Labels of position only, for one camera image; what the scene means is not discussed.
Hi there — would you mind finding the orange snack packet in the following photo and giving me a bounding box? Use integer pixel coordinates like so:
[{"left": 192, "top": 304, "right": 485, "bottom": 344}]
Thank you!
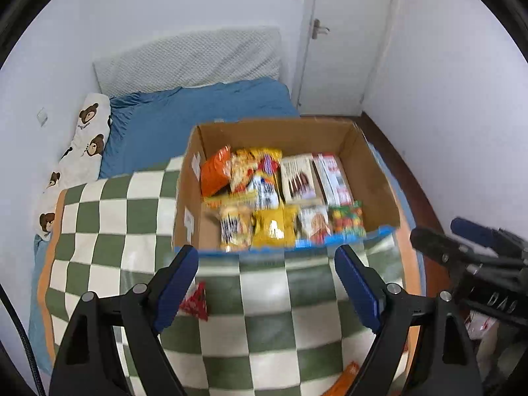
[
  {"left": 326, "top": 361, "right": 360, "bottom": 396},
  {"left": 200, "top": 146, "right": 232, "bottom": 197}
]

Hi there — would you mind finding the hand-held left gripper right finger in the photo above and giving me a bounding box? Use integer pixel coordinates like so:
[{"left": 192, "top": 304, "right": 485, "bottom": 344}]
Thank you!
[{"left": 334, "top": 244, "right": 484, "bottom": 396}]

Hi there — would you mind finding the blue bed sheet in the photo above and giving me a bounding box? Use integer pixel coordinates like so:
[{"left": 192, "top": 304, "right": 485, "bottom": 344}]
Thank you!
[{"left": 29, "top": 78, "right": 425, "bottom": 339}]

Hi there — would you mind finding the white cookie packet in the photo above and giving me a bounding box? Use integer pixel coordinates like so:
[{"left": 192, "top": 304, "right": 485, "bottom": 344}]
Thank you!
[{"left": 297, "top": 205, "right": 333, "bottom": 245}]

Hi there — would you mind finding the white door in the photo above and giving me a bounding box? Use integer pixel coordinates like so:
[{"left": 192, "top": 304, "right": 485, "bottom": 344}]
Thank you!
[{"left": 297, "top": 0, "right": 399, "bottom": 116}]

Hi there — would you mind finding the cardboard box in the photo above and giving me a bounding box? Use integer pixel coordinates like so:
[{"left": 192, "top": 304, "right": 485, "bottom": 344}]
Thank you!
[{"left": 172, "top": 117, "right": 402, "bottom": 254}]

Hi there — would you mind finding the large yellow noodle packet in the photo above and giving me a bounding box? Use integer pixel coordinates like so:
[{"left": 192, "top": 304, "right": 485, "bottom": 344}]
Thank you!
[{"left": 229, "top": 147, "right": 283, "bottom": 211}]

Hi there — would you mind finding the small red snack packet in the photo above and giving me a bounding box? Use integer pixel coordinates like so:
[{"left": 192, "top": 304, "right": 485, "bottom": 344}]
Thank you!
[{"left": 179, "top": 281, "right": 209, "bottom": 321}]

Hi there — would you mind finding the yellow snack packet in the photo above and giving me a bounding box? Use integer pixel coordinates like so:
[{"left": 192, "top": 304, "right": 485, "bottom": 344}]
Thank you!
[{"left": 251, "top": 205, "right": 300, "bottom": 249}]

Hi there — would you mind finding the white chocolate stick packet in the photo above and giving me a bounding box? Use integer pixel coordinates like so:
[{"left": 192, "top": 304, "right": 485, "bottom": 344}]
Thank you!
[{"left": 280, "top": 154, "right": 321, "bottom": 205}]

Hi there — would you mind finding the green colourful snack packet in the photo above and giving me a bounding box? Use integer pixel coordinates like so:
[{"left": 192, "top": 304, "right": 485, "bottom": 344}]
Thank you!
[{"left": 330, "top": 201, "right": 367, "bottom": 240}]

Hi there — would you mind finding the green white checkered mat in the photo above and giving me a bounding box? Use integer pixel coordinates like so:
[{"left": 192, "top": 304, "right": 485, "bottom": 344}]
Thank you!
[{"left": 37, "top": 157, "right": 421, "bottom": 396}]

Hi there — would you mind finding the long white red packet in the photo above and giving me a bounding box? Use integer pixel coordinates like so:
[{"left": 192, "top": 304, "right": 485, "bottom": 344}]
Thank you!
[{"left": 312, "top": 153, "right": 354, "bottom": 207}]

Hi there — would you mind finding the yellow round cake packet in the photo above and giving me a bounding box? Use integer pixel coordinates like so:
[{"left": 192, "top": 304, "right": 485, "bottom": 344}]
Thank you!
[{"left": 218, "top": 204, "right": 253, "bottom": 252}]

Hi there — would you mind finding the white textured pillow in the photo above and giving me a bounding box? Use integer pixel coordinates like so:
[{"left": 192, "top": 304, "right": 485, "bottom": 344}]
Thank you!
[{"left": 93, "top": 26, "right": 282, "bottom": 99}]

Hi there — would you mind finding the white bear print pillow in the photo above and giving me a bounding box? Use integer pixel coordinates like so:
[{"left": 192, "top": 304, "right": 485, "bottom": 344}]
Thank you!
[{"left": 34, "top": 92, "right": 112, "bottom": 242}]

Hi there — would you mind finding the black cable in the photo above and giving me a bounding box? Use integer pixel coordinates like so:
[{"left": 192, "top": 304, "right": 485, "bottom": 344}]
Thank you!
[{"left": 0, "top": 286, "right": 46, "bottom": 396}]

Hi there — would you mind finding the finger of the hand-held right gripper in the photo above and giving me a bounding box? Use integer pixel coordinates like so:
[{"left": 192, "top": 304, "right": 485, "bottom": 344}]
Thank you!
[
  {"left": 410, "top": 227, "right": 483, "bottom": 267},
  {"left": 450, "top": 217, "right": 528, "bottom": 258}
]

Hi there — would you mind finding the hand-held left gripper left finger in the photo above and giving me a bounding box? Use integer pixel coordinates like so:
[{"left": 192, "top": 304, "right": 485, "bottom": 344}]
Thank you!
[{"left": 49, "top": 245, "right": 200, "bottom": 396}]

